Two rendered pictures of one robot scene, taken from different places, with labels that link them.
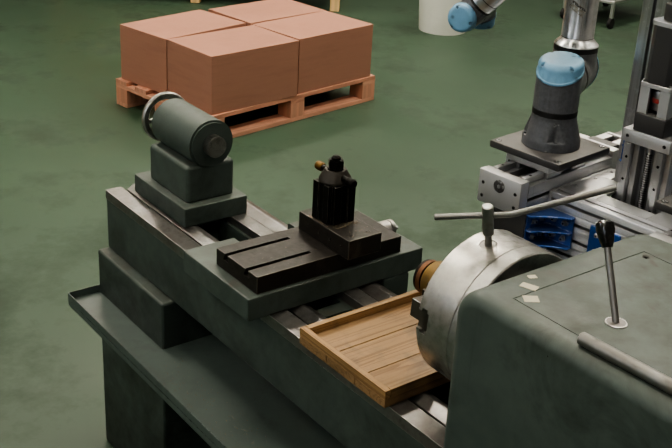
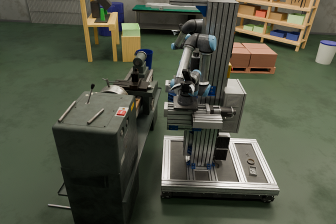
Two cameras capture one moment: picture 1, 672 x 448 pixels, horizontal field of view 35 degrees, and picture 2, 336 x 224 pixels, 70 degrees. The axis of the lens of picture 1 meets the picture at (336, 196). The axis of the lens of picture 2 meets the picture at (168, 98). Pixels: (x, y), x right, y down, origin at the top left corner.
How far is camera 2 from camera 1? 224 cm
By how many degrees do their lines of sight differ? 39
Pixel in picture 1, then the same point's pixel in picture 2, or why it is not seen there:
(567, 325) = (80, 100)
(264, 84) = (238, 62)
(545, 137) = not seen: hidden behind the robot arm
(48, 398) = not seen: hidden behind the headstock
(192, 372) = not seen: hidden behind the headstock
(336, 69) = (262, 63)
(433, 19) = (318, 58)
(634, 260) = (117, 97)
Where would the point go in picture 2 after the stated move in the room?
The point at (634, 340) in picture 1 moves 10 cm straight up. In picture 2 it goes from (82, 106) to (81, 95)
